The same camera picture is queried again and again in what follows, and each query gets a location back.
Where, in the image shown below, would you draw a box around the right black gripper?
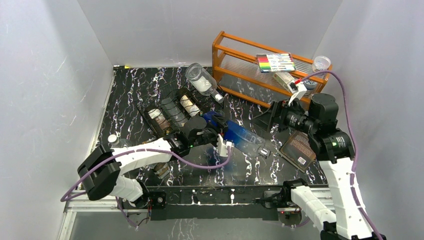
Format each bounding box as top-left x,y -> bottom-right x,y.
249,96 -> 317,134

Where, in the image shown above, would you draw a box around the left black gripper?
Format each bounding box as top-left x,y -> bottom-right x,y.
189,116 -> 229,150

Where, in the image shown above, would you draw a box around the dark olive wine bottle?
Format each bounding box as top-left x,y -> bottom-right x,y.
176,87 -> 203,117

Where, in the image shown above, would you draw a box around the blue glass bottle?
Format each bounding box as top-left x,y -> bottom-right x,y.
202,111 -> 271,159

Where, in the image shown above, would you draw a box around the square clear liquor bottle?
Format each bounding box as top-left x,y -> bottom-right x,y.
151,162 -> 170,179

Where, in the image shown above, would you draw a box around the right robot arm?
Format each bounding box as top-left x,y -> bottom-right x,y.
252,93 -> 385,240

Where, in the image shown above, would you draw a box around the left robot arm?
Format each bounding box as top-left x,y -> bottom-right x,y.
77,116 -> 234,208

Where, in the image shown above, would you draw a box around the orange wooden shelf rack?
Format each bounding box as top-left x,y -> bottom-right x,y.
211,31 -> 333,110

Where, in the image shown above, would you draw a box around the large clear glass bottle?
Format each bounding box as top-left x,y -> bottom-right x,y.
185,63 -> 224,104

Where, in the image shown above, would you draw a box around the round clear glass bottle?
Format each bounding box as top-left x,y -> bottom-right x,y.
107,134 -> 132,148

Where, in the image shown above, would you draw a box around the brown book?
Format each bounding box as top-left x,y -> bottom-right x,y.
278,130 -> 316,173

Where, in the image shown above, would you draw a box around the small white carton box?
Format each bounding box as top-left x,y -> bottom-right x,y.
273,72 -> 297,92

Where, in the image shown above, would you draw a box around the coloured marker pen set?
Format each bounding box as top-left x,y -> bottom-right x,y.
256,53 -> 296,73

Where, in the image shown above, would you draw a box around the clear plastic jar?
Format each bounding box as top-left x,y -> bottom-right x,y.
311,55 -> 332,73

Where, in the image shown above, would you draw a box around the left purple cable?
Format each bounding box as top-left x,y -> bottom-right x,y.
60,145 -> 233,204

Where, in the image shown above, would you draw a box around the purple cable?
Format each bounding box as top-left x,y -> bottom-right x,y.
60,145 -> 233,204
299,70 -> 385,240

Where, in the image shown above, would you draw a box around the black wire wine rack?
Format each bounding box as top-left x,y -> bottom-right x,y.
136,80 -> 225,139

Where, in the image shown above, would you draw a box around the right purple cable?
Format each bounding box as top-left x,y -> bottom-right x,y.
299,70 -> 385,240

